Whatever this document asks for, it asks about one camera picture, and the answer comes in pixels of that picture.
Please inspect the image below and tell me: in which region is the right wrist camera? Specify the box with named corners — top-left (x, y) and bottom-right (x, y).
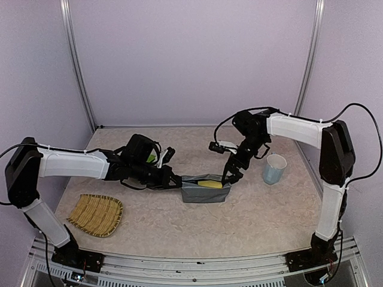
top-left (209, 141), bottom-right (238, 154)

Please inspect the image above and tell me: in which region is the grey zipper pouch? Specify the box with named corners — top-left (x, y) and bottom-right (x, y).
top-left (181, 174), bottom-right (232, 203)

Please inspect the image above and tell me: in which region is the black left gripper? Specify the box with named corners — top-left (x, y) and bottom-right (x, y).
top-left (130, 158), bottom-right (183, 190)

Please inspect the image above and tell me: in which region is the yellow sponge block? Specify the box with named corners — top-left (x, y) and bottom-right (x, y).
top-left (197, 180), bottom-right (223, 189)

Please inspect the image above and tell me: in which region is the green plastic plate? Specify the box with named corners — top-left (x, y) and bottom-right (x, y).
top-left (147, 154), bottom-right (157, 163)

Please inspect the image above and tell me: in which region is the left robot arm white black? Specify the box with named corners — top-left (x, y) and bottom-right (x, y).
top-left (1, 134), bottom-right (182, 266)

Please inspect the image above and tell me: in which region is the aluminium frame post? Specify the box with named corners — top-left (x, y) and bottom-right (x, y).
top-left (60, 0), bottom-right (98, 132)
top-left (293, 0), bottom-right (325, 116)

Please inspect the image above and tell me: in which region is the right aluminium frame post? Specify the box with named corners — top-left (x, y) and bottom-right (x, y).
top-left (293, 0), bottom-right (325, 116)

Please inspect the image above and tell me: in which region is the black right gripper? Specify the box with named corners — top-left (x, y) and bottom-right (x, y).
top-left (222, 132), bottom-right (269, 182)

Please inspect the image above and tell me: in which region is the left aluminium frame post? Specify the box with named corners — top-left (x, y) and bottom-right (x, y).
top-left (60, 0), bottom-right (98, 132)

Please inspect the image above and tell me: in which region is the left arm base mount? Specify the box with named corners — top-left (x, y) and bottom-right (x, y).
top-left (51, 225), bottom-right (105, 273)

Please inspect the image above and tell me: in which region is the light blue cup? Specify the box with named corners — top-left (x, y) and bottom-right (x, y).
top-left (263, 154), bottom-right (287, 185)

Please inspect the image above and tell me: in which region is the front aluminium rail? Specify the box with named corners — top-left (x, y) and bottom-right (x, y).
top-left (26, 237), bottom-right (369, 287)

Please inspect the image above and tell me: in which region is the woven bamboo tray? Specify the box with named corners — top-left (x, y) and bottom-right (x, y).
top-left (66, 194), bottom-right (123, 238)

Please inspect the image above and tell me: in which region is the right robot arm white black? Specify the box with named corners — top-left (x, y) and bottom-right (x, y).
top-left (209, 106), bottom-right (356, 265)

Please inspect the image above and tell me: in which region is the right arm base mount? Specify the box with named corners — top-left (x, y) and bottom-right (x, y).
top-left (285, 231), bottom-right (339, 272)

